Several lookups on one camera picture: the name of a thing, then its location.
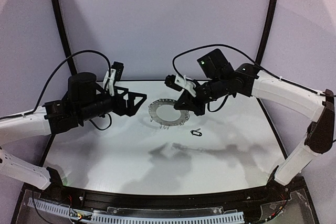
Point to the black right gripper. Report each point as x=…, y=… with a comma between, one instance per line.
x=193, y=98

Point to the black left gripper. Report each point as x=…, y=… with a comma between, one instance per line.
x=117, y=101

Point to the perforated metal key ring disc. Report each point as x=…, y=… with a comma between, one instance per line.
x=162, y=112

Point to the black key tag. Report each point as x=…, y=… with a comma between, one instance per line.
x=196, y=132

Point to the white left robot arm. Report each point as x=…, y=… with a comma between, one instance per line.
x=52, y=118

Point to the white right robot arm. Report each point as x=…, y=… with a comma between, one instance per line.
x=252, y=80

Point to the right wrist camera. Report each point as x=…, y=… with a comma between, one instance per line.
x=179, y=83

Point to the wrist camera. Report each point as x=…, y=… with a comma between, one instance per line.
x=112, y=76
x=179, y=83

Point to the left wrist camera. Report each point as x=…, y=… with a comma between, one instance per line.
x=112, y=76

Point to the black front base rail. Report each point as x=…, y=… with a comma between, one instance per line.
x=248, y=200

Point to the white slotted cable duct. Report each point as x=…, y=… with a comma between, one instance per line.
x=137, y=216

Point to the left black frame post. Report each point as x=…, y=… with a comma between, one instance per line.
x=61, y=27

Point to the black frame post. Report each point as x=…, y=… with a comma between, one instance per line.
x=61, y=27
x=266, y=31

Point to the right black frame post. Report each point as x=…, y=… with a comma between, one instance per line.
x=266, y=31

